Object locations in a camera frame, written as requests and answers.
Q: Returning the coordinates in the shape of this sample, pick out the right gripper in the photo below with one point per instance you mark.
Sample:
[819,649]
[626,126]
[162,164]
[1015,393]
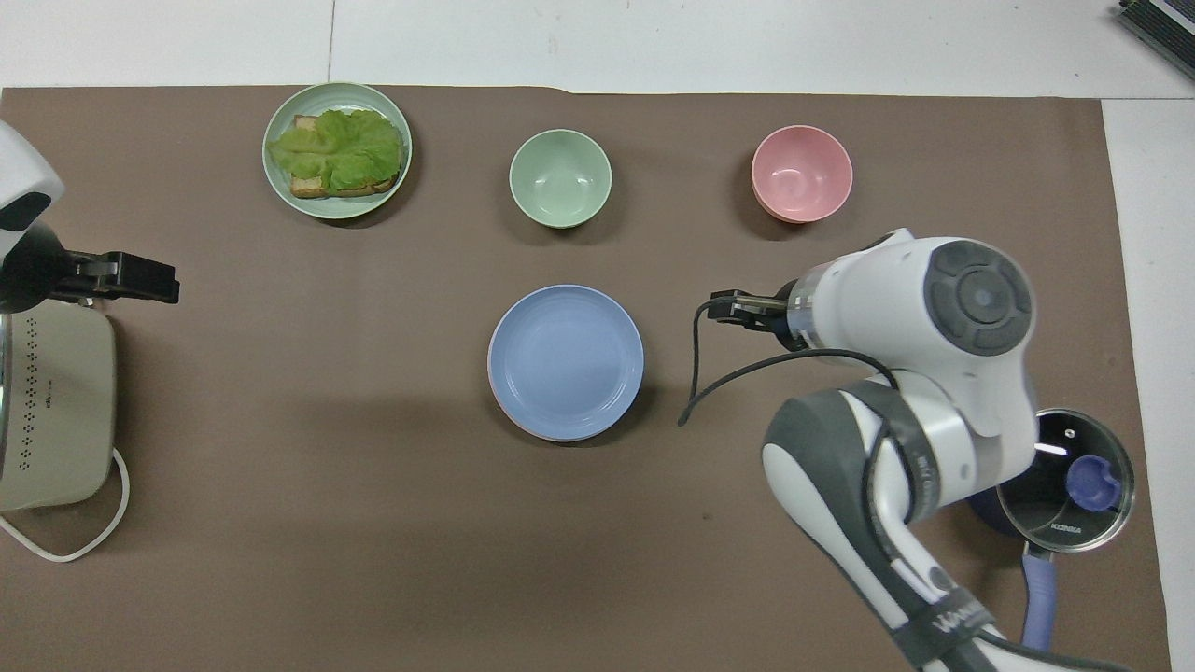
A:
[767,314]

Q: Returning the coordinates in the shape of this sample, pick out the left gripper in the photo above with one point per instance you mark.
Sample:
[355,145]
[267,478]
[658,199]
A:
[33,271]

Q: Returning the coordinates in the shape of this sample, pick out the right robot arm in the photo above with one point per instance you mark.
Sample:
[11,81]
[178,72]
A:
[896,308]

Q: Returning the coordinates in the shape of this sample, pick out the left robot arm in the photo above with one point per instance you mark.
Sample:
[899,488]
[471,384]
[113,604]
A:
[21,168]

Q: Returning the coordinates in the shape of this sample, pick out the beige kitchen appliance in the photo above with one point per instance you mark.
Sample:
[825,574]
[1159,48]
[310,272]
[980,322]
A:
[56,411]

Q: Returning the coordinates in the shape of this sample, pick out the pink bowl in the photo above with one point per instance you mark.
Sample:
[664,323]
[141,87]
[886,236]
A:
[801,173]

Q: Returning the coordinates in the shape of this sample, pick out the blue plate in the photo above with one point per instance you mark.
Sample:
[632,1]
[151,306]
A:
[566,362]

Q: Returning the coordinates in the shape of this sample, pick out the green bowl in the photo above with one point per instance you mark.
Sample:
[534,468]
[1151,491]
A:
[560,177]

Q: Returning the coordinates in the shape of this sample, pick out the green plate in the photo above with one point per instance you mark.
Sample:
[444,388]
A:
[280,182]

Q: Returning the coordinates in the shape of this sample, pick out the toast slice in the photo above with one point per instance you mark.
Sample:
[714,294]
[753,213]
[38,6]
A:
[308,187]

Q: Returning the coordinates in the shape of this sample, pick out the green lettuce leaf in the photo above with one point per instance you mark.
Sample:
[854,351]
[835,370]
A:
[341,149]

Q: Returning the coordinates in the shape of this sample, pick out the glass pot lid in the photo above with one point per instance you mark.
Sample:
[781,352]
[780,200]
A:
[1046,509]

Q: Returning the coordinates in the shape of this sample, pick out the dark striped flat object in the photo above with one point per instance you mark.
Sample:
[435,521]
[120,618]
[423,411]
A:
[1162,20]

